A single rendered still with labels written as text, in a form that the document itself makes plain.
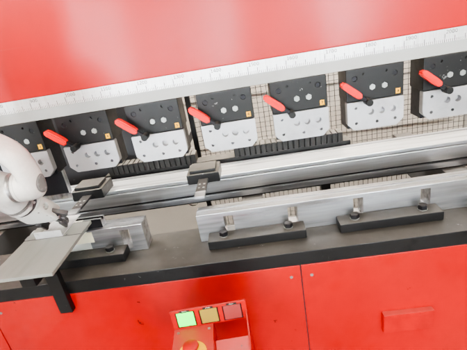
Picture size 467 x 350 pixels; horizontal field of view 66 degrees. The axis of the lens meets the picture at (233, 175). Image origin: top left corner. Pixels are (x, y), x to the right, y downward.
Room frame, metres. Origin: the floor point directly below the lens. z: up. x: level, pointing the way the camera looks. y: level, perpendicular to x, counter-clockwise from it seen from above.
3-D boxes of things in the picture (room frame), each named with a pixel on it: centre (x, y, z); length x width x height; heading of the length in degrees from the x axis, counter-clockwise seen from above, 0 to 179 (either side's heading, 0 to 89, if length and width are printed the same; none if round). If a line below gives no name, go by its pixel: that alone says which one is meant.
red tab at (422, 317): (0.83, -0.45, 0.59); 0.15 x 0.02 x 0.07; 86
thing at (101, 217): (1.07, 0.54, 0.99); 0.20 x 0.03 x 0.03; 86
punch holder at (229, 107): (1.02, -0.01, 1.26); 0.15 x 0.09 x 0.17; 86
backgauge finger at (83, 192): (1.23, 0.55, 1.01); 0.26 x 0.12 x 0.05; 176
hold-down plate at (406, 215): (0.93, -0.44, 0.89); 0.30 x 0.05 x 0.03; 86
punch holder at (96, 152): (1.05, 0.39, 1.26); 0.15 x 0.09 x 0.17; 86
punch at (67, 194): (1.07, 0.56, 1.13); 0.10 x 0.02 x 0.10; 86
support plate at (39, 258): (0.92, 0.57, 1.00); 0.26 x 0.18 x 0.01; 176
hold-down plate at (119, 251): (1.01, 0.52, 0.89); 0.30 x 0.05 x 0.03; 86
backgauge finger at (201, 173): (1.20, 0.11, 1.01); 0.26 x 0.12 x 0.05; 176
